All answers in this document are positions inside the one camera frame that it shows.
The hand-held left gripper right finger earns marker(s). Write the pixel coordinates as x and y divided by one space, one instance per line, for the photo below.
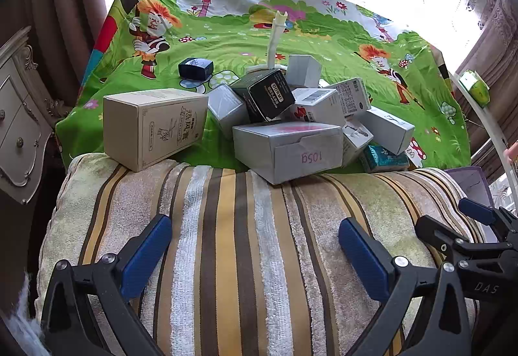
364 263

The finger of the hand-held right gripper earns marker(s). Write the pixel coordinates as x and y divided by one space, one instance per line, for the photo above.
477 211
435 232

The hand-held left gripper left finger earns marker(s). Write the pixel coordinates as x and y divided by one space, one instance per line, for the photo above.
145 255

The purple storage box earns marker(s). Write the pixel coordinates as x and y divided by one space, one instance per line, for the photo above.
471 182

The teal tissue packet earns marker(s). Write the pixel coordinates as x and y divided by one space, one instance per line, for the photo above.
384 160

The long white box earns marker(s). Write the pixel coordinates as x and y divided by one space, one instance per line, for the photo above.
386 129

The white box with saxophone print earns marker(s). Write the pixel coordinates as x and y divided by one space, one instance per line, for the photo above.
356 141

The tan cardboard box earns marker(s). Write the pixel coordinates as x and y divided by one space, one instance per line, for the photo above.
153 129

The large white box pink top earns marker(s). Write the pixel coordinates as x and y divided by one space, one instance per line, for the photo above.
291 149

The white box with black text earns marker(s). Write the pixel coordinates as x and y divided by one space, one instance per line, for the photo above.
352 95

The white box with barcode label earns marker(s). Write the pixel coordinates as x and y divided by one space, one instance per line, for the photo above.
319 107

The small grey white box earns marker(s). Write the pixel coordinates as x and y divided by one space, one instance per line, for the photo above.
226 107

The small dark blue box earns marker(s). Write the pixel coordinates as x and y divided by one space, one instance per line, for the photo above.
195 69

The plain white box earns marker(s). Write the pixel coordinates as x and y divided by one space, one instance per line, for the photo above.
302 71

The white plastic stand with stem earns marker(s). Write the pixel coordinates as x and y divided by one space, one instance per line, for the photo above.
274 40

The white curved shelf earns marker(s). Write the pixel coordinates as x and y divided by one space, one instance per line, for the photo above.
491 137

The striped cushion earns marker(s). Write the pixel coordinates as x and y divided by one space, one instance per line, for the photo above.
251 259

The green tissue box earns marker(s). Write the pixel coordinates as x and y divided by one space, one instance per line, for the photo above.
475 87

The white fluffy fabric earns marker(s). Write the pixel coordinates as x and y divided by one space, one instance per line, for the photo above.
16 323

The brown patterned curtain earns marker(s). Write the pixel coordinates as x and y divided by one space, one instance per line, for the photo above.
502 44

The cream carved nightstand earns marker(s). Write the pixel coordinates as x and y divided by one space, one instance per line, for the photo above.
24 129

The green cartoon printed bedsheet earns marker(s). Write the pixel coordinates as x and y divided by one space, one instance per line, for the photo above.
243 40

